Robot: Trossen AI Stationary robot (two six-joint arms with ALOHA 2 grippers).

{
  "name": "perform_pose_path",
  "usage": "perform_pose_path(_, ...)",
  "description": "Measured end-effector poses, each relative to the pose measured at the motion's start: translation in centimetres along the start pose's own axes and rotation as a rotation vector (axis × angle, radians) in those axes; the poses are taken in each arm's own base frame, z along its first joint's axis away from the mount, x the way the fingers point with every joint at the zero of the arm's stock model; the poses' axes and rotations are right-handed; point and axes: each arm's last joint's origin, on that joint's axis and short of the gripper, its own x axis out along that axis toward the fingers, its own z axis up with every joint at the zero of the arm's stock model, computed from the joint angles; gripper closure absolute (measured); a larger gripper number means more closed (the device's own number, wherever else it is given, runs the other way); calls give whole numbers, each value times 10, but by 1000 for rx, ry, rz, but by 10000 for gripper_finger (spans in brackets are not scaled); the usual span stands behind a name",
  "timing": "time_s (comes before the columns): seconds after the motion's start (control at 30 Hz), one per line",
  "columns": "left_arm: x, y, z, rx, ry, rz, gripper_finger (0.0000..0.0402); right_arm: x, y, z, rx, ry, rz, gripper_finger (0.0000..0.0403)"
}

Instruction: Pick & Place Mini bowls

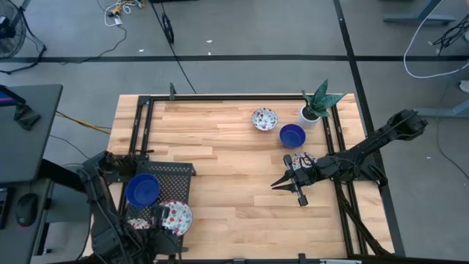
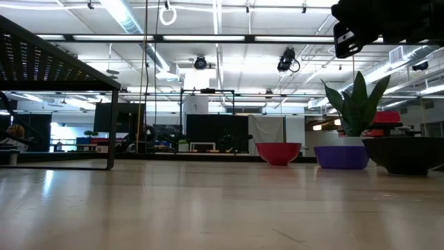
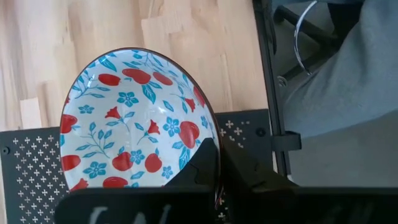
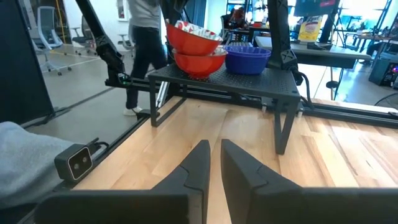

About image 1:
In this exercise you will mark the white plant pot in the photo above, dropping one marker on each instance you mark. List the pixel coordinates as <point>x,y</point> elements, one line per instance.
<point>304,122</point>

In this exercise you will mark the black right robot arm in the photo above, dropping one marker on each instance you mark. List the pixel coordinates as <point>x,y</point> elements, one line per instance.
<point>377,141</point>

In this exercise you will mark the white power strip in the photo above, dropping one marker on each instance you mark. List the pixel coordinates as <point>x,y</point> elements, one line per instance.
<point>118,20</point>

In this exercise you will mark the grey desk leg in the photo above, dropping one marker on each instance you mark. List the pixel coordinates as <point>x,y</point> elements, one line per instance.
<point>436,111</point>
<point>417,18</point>

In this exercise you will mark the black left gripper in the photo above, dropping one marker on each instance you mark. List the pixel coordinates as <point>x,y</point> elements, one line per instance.
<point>165,243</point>

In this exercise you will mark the person's shoe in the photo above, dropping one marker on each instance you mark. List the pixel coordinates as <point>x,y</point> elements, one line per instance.
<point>465,86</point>

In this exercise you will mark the red bowl floral inside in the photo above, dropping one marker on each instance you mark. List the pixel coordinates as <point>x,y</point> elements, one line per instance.
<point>264,119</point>
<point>179,218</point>

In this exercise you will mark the blue plastic bowl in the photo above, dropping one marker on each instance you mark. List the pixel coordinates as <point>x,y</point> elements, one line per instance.
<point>143,190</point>
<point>292,135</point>

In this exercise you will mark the black bowl floral inside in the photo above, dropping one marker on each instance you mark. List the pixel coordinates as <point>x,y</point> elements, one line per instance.
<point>138,223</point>
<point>306,158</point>

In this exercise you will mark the black desk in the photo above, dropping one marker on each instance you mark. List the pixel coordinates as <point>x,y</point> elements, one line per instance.
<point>33,146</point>

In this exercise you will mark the black desk monitor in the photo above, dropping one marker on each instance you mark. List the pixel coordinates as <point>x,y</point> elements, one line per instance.
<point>9,96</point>

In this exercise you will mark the black clamp mount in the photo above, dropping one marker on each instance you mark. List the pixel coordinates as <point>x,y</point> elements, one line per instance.
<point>172,91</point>

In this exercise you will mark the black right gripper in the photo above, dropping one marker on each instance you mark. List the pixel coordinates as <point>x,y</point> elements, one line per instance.
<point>311,174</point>

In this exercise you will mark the green snake plant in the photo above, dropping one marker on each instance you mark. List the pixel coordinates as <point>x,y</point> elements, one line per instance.
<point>320,102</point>

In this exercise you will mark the black floor fan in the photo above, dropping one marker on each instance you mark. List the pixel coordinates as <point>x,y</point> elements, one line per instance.
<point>9,40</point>

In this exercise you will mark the black perforated metal shelf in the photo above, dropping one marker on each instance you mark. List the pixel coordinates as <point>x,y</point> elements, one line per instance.
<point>176,179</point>

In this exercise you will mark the black computer mouse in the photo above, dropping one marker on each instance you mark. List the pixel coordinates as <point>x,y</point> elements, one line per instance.
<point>25,209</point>

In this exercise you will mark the black aluminium table frame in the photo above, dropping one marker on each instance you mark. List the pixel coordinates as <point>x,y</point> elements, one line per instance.
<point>234,97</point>

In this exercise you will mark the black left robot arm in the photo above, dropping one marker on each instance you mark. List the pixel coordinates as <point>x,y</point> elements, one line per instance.
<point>102,220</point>

